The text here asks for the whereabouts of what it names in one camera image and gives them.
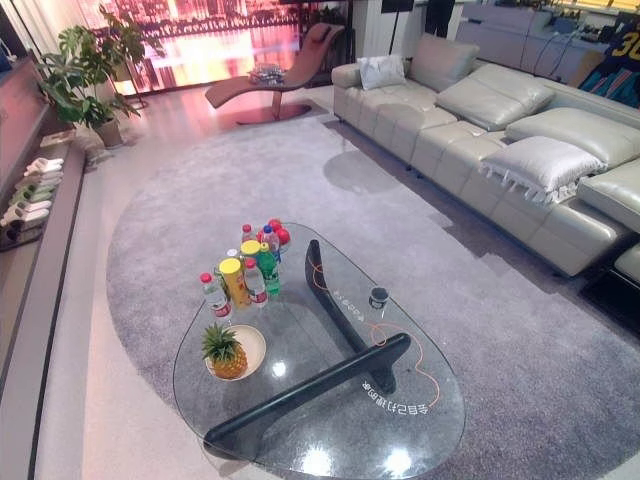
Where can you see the white square pillow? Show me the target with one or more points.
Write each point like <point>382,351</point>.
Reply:
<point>382,71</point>

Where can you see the white fringed pillow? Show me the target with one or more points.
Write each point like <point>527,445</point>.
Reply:
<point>542,167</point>

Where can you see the glass coffee table top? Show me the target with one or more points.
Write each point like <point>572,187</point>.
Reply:
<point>320,425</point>

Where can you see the grey leather sofa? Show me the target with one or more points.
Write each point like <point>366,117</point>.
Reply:
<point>450,135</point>

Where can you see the green soda bottle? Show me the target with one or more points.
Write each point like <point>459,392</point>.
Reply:
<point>268,272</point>

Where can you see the slipper rack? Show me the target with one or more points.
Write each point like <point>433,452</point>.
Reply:
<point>30,195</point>

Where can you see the white round plate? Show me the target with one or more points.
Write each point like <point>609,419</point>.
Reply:
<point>256,345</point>

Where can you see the green potted plant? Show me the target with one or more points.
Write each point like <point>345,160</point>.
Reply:
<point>87,82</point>

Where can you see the brown chaise lounge chair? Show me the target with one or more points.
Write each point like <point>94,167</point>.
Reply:
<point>280,85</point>

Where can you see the red cap water bottle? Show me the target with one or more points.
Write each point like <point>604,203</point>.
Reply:
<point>256,285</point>
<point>247,233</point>
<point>215,297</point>

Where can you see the white cap clear bottle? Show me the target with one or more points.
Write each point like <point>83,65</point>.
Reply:
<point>232,254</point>

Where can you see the grey oval rug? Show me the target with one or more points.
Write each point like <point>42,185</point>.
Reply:
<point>500,350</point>

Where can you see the yellow pineapple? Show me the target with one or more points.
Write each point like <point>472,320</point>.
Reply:
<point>225,354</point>

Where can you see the black table base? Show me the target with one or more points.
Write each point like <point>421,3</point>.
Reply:
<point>350,325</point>

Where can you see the dark sports jersey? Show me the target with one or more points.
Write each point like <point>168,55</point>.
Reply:
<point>612,60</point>

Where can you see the small dark cup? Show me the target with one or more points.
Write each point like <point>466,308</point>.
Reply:
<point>378,298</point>

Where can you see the yellow lid chip can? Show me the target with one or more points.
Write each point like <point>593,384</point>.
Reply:
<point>251,248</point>

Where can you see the black floor stand pole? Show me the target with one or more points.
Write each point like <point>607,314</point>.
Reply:
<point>397,17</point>

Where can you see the blue cap clear bottle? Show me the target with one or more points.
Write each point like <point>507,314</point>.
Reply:
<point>271,240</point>

